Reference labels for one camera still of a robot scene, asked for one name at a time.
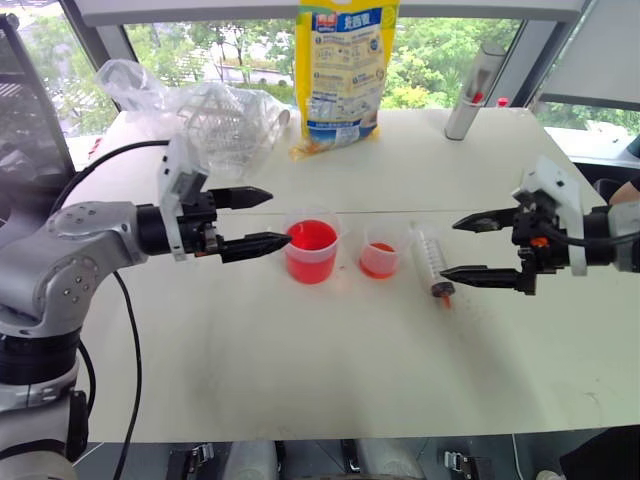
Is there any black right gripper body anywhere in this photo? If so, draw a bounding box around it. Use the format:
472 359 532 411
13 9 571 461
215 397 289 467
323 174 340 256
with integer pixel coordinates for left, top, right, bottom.
512 192 572 296

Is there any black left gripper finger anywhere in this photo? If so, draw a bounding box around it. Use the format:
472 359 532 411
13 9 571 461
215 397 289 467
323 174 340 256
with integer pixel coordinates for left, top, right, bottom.
208 186 274 211
219 231 293 265

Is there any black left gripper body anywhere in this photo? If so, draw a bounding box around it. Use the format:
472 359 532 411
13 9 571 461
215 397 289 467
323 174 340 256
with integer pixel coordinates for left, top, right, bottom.
175 191 225 259

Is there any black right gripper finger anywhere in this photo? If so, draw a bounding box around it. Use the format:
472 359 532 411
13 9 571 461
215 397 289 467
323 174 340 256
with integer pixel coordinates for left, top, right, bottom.
452 208 518 235
439 265 524 291

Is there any clear plastic syringe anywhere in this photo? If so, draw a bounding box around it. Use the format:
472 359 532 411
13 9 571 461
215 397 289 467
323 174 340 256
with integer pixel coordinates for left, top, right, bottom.
408 220 457 310

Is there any large cup red liquid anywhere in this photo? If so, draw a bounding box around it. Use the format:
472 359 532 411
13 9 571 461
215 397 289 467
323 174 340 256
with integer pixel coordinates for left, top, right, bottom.
282 205 343 286

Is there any small cup red liquid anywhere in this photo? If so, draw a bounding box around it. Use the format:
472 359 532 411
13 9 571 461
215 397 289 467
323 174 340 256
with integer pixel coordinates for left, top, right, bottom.
358 223 401 280

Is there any clear crumpled plastic bag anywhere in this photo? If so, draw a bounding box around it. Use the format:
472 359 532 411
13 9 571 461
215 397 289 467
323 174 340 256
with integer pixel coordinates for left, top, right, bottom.
94 58 291 182

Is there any grey cylindrical tube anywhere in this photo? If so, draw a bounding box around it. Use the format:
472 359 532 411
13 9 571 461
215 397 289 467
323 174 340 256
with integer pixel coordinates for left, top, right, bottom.
443 42 508 142

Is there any yellow blue printed bag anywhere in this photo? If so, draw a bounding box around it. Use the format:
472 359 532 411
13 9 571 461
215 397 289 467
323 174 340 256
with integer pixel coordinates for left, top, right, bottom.
289 0 401 162

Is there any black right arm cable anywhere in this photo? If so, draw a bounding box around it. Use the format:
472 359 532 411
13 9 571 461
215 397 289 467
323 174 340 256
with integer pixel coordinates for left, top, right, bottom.
537 227 640 249

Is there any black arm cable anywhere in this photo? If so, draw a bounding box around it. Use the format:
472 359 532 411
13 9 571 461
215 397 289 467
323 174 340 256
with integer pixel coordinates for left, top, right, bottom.
48 139 171 480
537 227 640 249

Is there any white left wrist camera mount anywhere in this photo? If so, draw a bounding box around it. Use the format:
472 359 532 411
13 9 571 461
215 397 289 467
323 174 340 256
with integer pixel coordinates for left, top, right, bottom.
158 133 211 262

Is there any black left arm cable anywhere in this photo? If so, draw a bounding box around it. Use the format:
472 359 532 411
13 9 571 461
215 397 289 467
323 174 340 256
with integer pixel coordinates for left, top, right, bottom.
48 139 171 480

